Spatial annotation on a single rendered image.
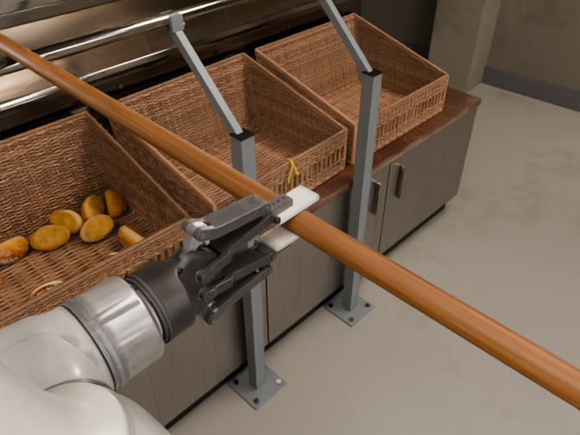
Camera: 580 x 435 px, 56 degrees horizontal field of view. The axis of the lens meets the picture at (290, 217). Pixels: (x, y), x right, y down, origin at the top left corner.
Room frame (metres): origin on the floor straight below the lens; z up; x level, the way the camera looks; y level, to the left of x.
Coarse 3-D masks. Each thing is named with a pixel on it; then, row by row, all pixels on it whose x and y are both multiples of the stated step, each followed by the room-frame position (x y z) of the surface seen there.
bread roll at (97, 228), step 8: (96, 216) 1.16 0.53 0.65; (104, 216) 1.17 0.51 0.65; (88, 224) 1.13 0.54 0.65; (96, 224) 1.14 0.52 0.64; (104, 224) 1.15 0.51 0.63; (112, 224) 1.16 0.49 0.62; (80, 232) 1.11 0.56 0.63; (88, 232) 1.11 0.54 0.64; (96, 232) 1.12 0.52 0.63; (104, 232) 1.13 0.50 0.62; (88, 240) 1.10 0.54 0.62; (96, 240) 1.11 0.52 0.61
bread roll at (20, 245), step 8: (8, 240) 1.06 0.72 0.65; (16, 240) 1.06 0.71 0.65; (24, 240) 1.08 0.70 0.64; (0, 248) 1.03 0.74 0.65; (8, 248) 1.04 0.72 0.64; (16, 248) 1.05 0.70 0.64; (24, 248) 1.06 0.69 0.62; (0, 256) 1.02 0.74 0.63; (8, 256) 1.03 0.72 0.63; (16, 256) 1.04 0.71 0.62; (0, 264) 1.02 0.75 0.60
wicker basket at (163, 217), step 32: (64, 128) 1.33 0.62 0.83; (96, 128) 1.34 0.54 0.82; (0, 160) 1.19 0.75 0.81; (32, 160) 1.24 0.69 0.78; (64, 160) 1.29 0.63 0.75; (96, 160) 1.34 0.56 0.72; (128, 160) 1.23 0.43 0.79; (0, 192) 1.15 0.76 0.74; (32, 192) 1.20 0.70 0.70; (64, 192) 1.25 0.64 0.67; (96, 192) 1.30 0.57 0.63; (128, 192) 1.27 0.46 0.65; (160, 192) 1.13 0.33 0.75; (0, 224) 1.12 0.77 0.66; (128, 224) 1.20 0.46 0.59; (160, 224) 1.16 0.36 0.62; (32, 256) 1.07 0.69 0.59; (64, 256) 1.07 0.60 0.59; (96, 256) 1.06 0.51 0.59; (128, 256) 0.93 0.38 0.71; (160, 256) 0.99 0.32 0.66; (0, 288) 0.95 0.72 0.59; (32, 288) 0.95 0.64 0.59; (64, 288) 0.82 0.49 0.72; (0, 320) 0.72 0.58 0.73
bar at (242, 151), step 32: (224, 0) 1.33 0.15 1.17; (256, 0) 1.41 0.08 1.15; (320, 0) 1.55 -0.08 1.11; (96, 32) 1.10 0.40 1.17; (128, 32) 1.14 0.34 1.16; (0, 64) 0.95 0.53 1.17; (192, 64) 1.17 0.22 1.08; (352, 192) 1.42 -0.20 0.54; (352, 224) 1.41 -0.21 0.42; (256, 288) 1.07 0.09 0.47; (352, 288) 1.39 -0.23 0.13; (256, 320) 1.06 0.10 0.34; (352, 320) 1.34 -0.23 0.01; (256, 352) 1.06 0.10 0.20; (256, 384) 1.05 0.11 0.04
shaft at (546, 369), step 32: (32, 64) 0.89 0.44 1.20; (96, 96) 0.76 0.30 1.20; (128, 128) 0.69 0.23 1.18; (160, 128) 0.67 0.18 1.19; (192, 160) 0.60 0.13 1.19; (256, 192) 0.52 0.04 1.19; (288, 224) 0.48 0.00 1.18; (320, 224) 0.46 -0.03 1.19; (352, 256) 0.42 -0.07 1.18; (384, 256) 0.41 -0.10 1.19; (384, 288) 0.39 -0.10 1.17; (416, 288) 0.37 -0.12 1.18; (448, 320) 0.34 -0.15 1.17; (480, 320) 0.33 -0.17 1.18; (512, 352) 0.30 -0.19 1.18; (544, 352) 0.29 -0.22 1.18; (544, 384) 0.27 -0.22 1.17; (576, 384) 0.26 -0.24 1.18
